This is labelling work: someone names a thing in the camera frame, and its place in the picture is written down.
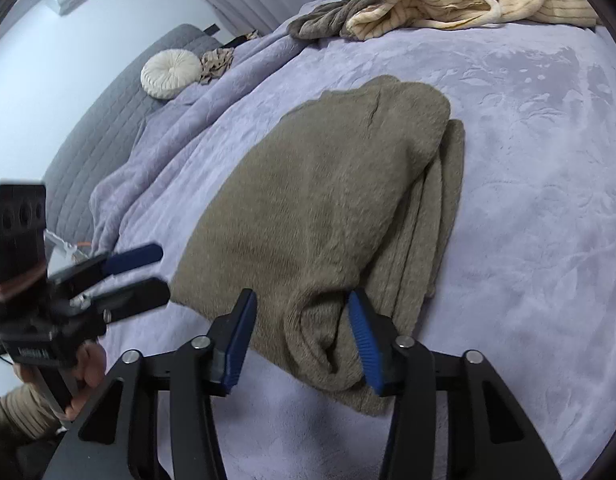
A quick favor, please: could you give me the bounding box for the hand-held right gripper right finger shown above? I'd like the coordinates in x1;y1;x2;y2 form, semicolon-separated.
348;288;563;480

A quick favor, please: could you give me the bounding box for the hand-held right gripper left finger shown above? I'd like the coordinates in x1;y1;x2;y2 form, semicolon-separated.
42;288;259;480

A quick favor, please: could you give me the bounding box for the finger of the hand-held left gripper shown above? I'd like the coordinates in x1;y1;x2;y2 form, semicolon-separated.
75;277;171;325
53;243;163;297

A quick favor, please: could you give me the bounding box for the olive knit sweater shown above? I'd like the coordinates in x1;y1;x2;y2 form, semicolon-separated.
170;75;466;417

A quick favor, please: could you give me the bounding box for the person's left forearm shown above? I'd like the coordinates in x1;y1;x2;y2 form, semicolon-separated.
0;384;64;443

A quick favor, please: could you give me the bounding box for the person's left hand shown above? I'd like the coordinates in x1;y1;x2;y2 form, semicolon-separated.
63;342;109;420

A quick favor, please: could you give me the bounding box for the grey quilted headboard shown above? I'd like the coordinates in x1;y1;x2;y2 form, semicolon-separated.
42;23;223;251

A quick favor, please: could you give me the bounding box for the white round pleated pillow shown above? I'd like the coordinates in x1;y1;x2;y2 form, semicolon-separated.
140;49;203;100

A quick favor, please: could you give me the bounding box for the beige patterned crumpled cloth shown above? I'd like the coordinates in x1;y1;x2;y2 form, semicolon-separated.
199;47;235;86

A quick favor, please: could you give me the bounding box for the lavender plush blanket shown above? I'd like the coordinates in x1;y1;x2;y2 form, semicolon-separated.
53;0;616;480

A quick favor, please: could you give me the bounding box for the grey fuzzy garment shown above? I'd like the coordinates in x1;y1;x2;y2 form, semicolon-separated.
289;0;403;41

